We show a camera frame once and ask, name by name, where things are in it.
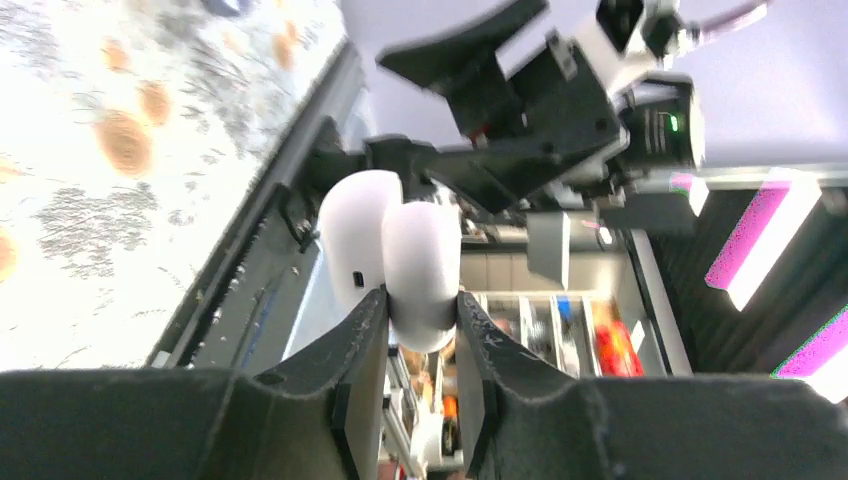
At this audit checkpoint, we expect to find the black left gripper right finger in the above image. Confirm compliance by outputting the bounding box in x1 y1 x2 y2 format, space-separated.
456 292 847 480

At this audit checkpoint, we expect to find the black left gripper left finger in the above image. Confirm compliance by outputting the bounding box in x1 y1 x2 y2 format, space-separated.
1 288 388 480

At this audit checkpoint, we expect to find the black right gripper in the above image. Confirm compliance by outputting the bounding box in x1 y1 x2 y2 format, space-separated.
365 0 627 214

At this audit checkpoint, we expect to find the white earbud charging case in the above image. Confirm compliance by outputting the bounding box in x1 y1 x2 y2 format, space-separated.
318 170 462 354

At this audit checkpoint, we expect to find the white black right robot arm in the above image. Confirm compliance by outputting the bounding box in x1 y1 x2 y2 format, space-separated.
363 1 704 214

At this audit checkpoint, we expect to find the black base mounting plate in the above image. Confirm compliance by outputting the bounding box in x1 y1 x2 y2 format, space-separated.
146 42 364 374

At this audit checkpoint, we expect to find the floral patterned table mat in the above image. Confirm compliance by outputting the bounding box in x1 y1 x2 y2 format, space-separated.
1 0 346 370

